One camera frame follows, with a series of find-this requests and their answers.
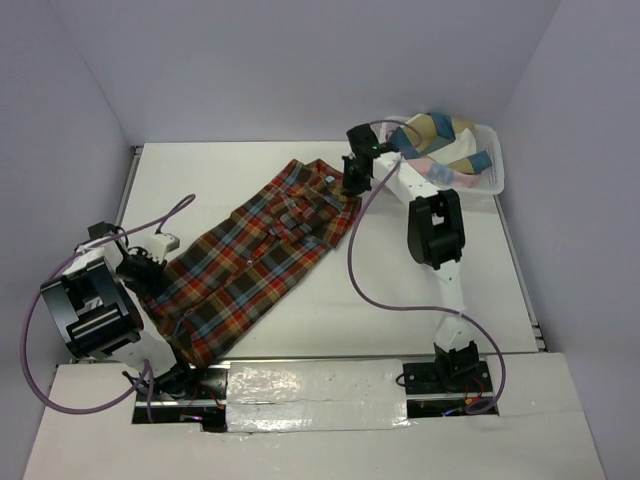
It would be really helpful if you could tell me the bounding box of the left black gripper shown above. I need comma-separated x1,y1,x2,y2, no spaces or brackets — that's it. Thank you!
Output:
115,249,168,298

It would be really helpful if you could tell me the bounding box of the red brown plaid shirt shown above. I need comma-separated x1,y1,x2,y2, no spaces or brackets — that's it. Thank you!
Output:
139,159,361,367

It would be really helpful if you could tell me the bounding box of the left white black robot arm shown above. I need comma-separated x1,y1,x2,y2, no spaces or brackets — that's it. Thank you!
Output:
40,222,196,400

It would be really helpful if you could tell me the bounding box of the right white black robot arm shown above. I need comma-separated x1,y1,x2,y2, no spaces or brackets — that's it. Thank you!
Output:
342,124,480,391

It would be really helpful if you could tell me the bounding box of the blue beige checked cloth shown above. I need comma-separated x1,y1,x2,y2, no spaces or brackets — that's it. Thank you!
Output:
388,113,493,175

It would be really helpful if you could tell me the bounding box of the white plastic basket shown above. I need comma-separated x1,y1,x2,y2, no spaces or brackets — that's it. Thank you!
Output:
378,117,504,196

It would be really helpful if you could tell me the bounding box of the silver foil cover plate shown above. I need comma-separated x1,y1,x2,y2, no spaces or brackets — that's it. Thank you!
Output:
225,359,409,433

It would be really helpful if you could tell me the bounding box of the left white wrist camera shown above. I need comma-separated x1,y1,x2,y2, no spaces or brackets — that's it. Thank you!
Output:
143,232,180,264

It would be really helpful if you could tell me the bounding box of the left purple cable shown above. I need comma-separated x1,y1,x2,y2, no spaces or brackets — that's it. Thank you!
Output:
20,193,197,424

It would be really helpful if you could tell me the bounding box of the purple cable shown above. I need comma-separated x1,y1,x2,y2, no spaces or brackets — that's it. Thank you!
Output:
20,193,197,424
345,119,506,415

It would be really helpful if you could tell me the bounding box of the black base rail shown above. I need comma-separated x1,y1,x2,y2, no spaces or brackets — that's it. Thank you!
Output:
132,356,504,433

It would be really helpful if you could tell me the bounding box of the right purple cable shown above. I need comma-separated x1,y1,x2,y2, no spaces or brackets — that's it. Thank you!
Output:
345,119,506,415

